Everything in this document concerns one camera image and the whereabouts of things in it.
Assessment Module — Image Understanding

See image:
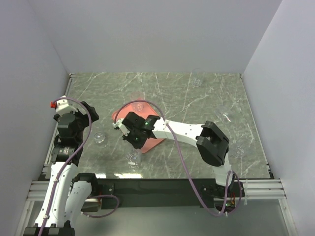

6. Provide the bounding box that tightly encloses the clear glass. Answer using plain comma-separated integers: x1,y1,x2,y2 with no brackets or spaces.
130,91,144,112
126,148,142,168
93,125,107,147
191,68,205,87

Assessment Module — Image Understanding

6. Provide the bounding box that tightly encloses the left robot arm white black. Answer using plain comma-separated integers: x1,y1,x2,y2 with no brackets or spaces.
23,96,99,236

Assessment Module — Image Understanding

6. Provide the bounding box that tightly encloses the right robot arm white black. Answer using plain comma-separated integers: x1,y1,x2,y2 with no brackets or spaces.
117,112,234,196

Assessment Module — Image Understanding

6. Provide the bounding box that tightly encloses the salmon pink plastic tray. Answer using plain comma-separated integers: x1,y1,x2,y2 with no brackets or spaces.
116,103,164,154

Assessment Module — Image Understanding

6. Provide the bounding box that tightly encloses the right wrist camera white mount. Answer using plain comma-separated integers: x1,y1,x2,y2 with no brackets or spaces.
113,118,129,136

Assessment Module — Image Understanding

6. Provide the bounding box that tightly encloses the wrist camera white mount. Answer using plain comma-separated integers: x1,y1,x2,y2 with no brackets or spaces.
113,118,129,136
50,95,77,116

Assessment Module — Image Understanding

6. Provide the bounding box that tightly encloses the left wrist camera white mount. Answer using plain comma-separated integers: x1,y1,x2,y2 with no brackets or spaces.
50,95,77,116

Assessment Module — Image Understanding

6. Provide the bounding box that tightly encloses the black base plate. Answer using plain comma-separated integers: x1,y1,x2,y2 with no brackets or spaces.
81,177,237,212

